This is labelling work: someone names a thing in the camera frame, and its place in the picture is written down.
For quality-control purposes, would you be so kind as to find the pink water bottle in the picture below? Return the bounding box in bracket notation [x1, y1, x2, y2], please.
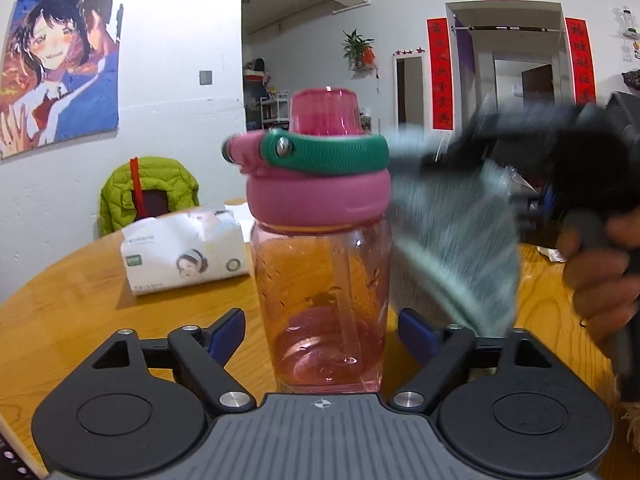
[221, 86, 392, 395]

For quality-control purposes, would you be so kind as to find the red strap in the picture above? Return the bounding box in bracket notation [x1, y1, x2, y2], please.
[130, 156, 147, 221]

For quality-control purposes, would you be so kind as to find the clear plastic food bag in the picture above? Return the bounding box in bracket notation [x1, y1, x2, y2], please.
[502, 162, 538, 196]

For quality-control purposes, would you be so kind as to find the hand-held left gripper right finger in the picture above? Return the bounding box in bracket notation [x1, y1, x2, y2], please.
[389, 307, 551, 415]

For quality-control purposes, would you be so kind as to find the tan fuzzy cloth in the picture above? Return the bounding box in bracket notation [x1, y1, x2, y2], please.
[617, 375, 640, 453]

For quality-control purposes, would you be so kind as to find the crumpled white tissue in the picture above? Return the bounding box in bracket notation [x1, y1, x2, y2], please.
[536, 244, 567, 264]

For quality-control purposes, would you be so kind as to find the white tissue pack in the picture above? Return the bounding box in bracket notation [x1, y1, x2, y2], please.
[120, 205, 251, 297]

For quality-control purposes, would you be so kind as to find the anime wall poster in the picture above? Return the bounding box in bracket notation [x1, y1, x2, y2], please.
[0, 0, 121, 160]

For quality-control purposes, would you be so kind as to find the white framed mirror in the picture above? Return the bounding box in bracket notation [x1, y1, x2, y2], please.
[392, 54, 428, 128]

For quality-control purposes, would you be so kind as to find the person's right hand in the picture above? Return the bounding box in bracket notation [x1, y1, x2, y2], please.
[556, 214, 640, 347]

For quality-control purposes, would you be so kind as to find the white shelf trolley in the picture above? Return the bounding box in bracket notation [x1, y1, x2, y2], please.
[259, 90, 292, 131]

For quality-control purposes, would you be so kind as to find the wall shelf with ornaments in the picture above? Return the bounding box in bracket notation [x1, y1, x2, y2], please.
[614, 6, 640, 63]

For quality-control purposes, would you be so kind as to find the red vertical couplet banner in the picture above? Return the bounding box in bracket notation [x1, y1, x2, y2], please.
[426, 17, 454, 132]
[565, 17, 597, 106]

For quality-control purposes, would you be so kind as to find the green potted plant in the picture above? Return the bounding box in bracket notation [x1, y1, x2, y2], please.
[341, 29, 378, 78]

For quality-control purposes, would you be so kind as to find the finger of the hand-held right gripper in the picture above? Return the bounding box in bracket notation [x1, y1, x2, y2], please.
[420, 110, 506, 173]
[510, 185, 560, 243]

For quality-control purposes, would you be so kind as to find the green puffer jacket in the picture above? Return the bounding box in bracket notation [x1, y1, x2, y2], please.
[97, 156, 200, 238]

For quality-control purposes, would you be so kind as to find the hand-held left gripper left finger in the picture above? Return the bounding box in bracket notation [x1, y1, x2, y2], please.
[90, 307, 255, 415]

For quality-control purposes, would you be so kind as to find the teal striped towel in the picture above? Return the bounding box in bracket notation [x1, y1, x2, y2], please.
[387, 127, 522, 339]

